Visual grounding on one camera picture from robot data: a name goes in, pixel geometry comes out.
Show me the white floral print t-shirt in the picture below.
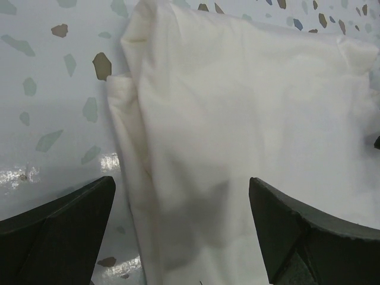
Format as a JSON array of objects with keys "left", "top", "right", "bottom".
[{"left": 107, "top": 1, "right": 379, "bottom": 284}]

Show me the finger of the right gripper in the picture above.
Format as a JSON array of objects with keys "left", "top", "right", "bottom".
[{"left": 373, "top": 136, "right": 380, "bottom": 150}]

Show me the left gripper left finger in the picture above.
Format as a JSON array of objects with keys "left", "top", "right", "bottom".
[{"left": 1, "top": 176, "right": 116, "bottom": 284}]

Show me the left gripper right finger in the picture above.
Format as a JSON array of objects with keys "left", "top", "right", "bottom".
[{"left": 249, "top": 178, "right": 379, "bottom": 284}]

